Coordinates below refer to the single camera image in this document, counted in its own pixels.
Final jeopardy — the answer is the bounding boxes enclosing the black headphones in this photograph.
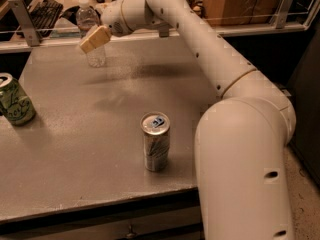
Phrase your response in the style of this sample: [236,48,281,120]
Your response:
[61,6,79,25]

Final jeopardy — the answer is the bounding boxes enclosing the middle metal rail bracket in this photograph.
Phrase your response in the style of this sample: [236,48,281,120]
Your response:
[158,26,169,38]

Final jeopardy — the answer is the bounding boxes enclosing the metal rail bracket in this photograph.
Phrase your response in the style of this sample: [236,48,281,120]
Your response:
[272,0,293,29]
[9,0,41,47]
[158,26,169,38]

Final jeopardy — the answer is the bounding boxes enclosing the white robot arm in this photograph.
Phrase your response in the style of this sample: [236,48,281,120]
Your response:
[80,0,296,240]

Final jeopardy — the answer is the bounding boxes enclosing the silver redbull can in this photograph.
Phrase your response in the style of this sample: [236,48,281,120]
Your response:
[140,111,170,172]

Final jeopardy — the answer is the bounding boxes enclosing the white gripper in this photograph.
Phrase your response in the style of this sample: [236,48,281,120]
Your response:
[78,0,125,54]

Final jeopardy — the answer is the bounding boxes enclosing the left metal rail bracket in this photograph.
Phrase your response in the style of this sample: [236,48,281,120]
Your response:
[9,0,41,47]

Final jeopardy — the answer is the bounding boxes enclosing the clear plastic water bottle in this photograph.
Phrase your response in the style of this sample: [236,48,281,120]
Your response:
[76,0,106,68]

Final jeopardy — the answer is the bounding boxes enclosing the small round brown object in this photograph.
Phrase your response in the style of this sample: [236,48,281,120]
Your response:
[193,6,202,14]

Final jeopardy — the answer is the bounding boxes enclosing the black keyboard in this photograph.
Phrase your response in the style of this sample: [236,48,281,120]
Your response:
[28,0,63,37]

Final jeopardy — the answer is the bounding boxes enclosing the green soda can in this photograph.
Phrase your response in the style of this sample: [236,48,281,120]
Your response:
[0,73,36,126]

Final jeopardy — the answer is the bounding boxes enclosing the grey drawer with handle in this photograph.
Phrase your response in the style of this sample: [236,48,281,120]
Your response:
[0,206,204,240]

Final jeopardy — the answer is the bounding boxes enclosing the wooden cabinet box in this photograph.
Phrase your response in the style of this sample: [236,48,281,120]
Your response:
[203,0,280,26]

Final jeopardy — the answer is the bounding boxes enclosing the right metal rail bracket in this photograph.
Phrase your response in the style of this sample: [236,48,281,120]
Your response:
[272,0,293,29]

